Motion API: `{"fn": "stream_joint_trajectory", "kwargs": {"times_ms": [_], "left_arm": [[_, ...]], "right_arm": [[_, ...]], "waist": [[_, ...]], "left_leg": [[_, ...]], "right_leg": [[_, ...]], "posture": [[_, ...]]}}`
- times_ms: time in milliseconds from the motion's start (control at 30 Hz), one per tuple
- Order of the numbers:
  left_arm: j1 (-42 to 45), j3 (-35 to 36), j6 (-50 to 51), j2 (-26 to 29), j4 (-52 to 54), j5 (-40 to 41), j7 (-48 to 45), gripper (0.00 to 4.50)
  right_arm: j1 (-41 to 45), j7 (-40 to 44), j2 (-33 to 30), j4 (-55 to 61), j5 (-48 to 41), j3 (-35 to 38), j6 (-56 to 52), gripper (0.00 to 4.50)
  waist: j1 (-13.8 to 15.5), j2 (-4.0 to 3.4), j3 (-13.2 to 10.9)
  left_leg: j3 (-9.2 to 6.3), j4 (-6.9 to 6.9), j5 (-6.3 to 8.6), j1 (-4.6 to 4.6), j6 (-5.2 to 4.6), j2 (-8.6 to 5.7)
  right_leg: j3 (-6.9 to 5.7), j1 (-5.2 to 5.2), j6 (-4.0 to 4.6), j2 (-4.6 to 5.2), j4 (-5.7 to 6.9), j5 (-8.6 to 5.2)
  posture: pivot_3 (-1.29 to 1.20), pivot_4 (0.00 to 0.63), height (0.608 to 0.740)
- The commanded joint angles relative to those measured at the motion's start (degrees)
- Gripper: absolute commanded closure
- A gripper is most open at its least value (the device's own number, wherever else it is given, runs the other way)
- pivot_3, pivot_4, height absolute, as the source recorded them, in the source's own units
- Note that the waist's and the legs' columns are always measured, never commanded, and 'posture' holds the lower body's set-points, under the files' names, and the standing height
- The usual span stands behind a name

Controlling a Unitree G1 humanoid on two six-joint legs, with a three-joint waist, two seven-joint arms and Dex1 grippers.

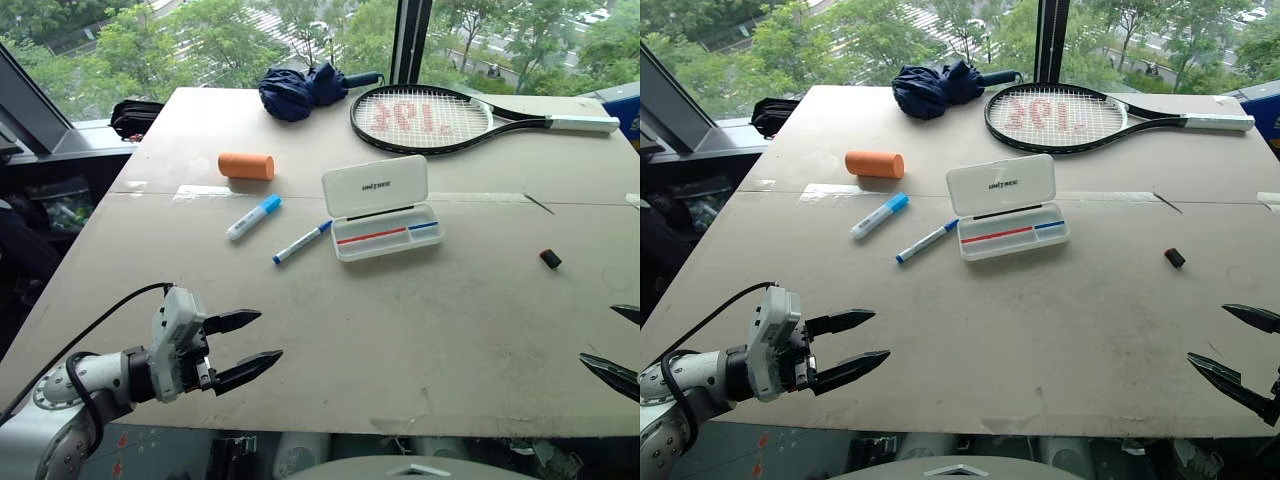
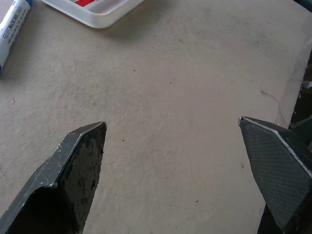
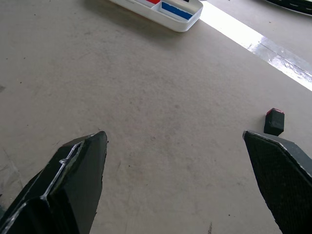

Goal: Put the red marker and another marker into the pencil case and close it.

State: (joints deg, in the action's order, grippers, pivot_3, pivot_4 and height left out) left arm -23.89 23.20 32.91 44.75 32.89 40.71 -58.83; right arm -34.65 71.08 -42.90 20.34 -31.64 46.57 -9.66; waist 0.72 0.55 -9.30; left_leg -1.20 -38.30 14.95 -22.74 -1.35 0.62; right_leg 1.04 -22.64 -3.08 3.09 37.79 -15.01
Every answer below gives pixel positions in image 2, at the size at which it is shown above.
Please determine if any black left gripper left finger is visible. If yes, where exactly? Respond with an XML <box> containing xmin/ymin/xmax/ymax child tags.
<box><xmin>0</xmin><ymin>121</ymin><xmax>108</xmax><ymax>234</ymax></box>

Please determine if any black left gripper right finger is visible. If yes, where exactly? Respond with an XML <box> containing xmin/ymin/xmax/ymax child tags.
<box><xmin>238</xmin><ymin>117</ymin><xmax>312</xmax><ymax>234</ymax></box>

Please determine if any white marker with blue cap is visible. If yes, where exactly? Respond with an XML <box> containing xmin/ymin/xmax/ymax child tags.
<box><xmin>0</xmin><ymin>0</ymin><xmax>33</xmax><ymax>77</ymax></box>

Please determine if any red item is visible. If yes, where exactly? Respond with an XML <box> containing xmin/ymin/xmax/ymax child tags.
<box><xmin>74</xmin><ymin>0</ymin><xmax>100</xmax><ymax>8</ymax></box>

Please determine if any white plastic tray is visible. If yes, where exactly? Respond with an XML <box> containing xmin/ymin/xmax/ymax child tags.
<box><xmin>41</xmin><ymin>0</ymin><xmax>147</xmax><ymax>29</ymax></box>

